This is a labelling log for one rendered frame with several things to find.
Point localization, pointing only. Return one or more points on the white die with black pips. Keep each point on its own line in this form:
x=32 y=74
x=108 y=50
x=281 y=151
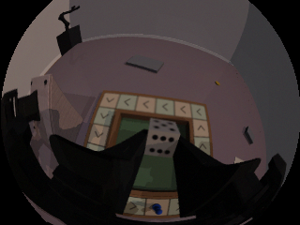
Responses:
x=162 y=138

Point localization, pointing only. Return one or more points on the beige square ring with arrows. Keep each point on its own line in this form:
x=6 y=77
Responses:
x=155 y=176

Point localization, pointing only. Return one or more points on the dark blue game pawn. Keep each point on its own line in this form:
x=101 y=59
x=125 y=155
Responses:
x=157 y=208

